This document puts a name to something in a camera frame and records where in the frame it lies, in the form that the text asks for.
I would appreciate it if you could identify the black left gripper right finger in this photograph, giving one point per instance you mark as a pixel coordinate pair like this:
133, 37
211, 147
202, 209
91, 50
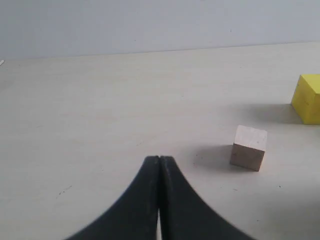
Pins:
184, 215

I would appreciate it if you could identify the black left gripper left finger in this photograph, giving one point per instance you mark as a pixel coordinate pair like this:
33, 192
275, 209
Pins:
134, 216

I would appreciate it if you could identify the yellow cube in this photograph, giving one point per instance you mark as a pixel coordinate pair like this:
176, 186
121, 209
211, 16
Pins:
306, 99

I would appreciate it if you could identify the small pale wooden cube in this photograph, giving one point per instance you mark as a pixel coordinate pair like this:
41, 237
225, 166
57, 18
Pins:
249, 147

